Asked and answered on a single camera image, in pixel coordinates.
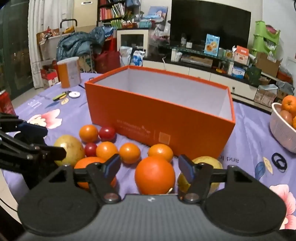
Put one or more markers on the white curtain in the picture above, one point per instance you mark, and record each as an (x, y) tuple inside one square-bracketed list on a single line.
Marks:
[(34, 46)]

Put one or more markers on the white plastic basket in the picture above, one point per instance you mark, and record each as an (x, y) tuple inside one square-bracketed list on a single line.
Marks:
[(282, 136)]

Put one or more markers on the brown cardboard box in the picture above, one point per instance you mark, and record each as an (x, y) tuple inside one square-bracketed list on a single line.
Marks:
[(266, 64)]

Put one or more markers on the printed cardboard carton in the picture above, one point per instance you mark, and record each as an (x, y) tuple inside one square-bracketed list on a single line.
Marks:
[(263, 98)]

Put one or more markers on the orange and white carton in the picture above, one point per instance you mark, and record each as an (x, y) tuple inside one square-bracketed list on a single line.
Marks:
[(240, 55)]

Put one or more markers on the white television stand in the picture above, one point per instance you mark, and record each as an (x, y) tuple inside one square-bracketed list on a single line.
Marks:
[(201, 71)]

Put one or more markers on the white glass-door cabinet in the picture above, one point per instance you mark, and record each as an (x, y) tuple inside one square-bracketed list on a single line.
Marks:
[(133, 41)]

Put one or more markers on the purple floral tablecloth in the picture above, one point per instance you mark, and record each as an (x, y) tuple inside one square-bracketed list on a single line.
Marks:
[(249, 139)]

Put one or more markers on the large orange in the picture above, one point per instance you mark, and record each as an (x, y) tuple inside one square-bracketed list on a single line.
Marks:
[(155, 175), (81, 163)]

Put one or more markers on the white round tag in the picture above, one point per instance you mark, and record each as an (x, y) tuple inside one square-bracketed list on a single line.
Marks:
[(74, 94)]

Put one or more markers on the orange and white canister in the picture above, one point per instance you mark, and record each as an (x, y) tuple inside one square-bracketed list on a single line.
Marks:
[(69, 74)]

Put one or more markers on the orange cardboard box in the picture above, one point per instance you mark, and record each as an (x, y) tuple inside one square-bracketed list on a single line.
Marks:
[(138, 115)]

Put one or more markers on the blue and white box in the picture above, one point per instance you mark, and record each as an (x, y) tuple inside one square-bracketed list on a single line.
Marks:
[(238, 72)]

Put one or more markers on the red tote bag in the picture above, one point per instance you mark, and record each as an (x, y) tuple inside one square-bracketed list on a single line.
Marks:
[(106, 62)]

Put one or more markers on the yellow pear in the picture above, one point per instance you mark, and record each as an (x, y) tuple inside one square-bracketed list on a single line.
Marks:
[(216, 164), (69, 148)]

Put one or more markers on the blue puffer jacket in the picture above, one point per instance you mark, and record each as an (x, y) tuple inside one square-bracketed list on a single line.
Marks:
[(76, 44)]

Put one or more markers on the dark bookshelf with books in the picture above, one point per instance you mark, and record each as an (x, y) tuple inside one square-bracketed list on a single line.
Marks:
[(111, 11)]

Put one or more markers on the small orange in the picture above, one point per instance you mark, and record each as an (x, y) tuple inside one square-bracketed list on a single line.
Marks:
[(160, 152), (129, 153), (106, 150), (89, 133)]

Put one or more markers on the unframed painting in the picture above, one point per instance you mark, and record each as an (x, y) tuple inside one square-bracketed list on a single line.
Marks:
[(157, 12)]

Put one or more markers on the white standing air conditioner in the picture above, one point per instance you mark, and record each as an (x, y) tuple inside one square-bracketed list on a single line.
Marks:
[(84, 11)]

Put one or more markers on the reddish brown mango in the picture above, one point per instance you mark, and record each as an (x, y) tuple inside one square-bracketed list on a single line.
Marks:
[(286, 117)]

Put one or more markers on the white and blue bag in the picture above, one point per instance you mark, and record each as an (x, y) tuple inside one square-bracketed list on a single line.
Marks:
[(137, 59)]

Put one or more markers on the red tomato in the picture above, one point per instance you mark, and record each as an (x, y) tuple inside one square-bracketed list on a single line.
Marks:
[(107, 133), (90, 149)]

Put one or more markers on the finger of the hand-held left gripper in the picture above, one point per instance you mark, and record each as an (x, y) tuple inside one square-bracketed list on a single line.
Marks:
[(53, 153), (30, 128)]

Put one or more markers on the dark green bag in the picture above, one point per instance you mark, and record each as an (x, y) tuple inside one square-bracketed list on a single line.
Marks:
[(253, 76)]

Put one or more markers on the silver media player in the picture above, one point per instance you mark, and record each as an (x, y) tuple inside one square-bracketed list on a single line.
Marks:
[(196, 61)]

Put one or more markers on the white printed bag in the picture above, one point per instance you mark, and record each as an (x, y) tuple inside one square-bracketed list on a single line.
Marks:
[(125, 55)]

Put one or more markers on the black television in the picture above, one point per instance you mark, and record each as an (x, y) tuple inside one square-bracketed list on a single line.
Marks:
[(208, 20)]

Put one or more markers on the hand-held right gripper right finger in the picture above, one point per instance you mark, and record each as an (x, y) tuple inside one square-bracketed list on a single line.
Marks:
[(185, 166)]

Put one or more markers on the clear plastic container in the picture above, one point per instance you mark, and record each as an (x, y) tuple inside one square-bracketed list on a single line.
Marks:
[(267, 87)]

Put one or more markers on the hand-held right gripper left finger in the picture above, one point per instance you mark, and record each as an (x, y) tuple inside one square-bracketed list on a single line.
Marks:
[(111, 165)]

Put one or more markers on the green plastic rack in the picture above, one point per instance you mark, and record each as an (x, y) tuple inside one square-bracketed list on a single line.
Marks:
[(259, 39)]

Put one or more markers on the blue snack bag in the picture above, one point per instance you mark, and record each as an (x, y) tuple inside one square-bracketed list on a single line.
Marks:
[(212, 45)]

